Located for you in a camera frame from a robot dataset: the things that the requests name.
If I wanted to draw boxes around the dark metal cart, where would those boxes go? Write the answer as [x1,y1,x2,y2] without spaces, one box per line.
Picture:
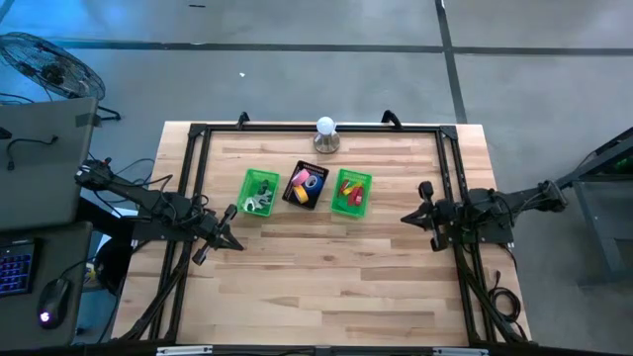
[544,126,633,288]

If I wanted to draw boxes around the black aluminium table frame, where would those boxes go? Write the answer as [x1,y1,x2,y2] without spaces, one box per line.
[118,109,533,345]

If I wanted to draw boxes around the black plastic basket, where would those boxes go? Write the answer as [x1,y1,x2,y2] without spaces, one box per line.
[281,159,330,211]

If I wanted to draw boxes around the black round stool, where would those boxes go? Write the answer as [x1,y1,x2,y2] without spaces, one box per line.
[92,235,134,298]

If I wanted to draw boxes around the green basket for staple removers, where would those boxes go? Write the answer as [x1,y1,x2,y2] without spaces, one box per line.
[235,168,281,218]

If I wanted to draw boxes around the backlit black keyboard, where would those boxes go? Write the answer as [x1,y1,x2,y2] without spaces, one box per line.
[0,236,39,298]

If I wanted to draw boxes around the green basket for staplers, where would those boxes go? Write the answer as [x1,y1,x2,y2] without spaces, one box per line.
[329,168,374,220]

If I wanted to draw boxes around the gray tape patch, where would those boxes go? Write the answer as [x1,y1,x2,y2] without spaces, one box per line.
[74,112,103,128]

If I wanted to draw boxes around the gray side table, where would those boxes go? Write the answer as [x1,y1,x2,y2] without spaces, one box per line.
[0,96,99,232]

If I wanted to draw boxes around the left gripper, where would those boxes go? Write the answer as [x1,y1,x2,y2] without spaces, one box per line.
[191,204,244,267]

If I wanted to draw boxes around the black floor fan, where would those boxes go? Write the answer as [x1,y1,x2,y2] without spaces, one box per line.
[0,32,107,102]

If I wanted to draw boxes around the white bulb brass lamp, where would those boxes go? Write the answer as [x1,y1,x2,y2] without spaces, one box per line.
[313,116,341,155]

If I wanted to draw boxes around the black floor cables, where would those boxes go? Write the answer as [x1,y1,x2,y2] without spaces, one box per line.
[87,156,174,204]

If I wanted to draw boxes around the blue tape roll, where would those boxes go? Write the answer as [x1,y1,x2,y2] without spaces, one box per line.
[303,173,325,196]

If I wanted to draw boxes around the dark gray computer desk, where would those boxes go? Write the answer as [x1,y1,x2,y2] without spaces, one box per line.
[0,221,94,352]

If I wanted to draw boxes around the silver metal bracket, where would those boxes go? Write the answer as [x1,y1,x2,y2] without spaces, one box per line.
[155,345,215,356]
[432,347,491,356]

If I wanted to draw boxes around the black cable on side table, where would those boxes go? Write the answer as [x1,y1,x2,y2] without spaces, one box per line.
[5,134,59,172]

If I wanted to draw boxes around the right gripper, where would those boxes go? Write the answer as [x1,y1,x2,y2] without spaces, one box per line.
[401,180,461,252]

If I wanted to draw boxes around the black computer mouse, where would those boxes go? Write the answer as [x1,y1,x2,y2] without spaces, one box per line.
[37,277,74,330]

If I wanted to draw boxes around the coiled black cable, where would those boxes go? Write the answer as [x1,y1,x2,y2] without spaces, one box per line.
[487,269,523,325]

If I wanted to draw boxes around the white paper sheet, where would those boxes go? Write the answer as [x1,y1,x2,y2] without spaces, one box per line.
[98,206,135,253]

